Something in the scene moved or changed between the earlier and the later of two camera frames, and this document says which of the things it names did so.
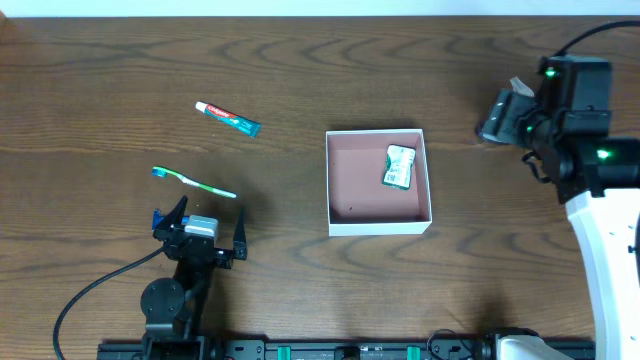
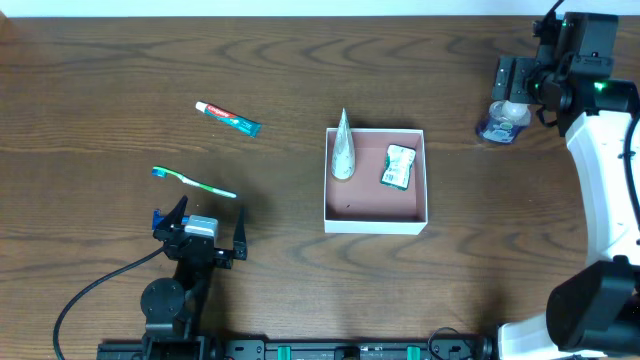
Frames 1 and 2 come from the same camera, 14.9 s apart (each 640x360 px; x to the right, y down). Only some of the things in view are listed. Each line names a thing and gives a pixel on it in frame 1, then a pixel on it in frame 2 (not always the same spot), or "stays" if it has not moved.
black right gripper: [505, 116] → [511, 79]
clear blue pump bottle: [508, 107] stays
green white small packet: [399, 166] stays
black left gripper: [201, 245] stays
